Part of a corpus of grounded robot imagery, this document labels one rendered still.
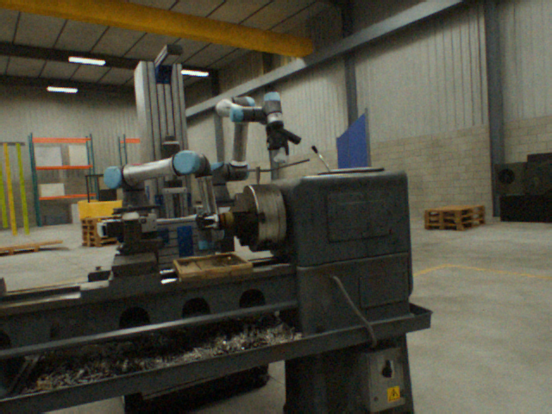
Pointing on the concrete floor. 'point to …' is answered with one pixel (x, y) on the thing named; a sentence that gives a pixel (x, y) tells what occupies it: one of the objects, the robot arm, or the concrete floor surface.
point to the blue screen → (354, 144)
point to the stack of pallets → (96, 233)
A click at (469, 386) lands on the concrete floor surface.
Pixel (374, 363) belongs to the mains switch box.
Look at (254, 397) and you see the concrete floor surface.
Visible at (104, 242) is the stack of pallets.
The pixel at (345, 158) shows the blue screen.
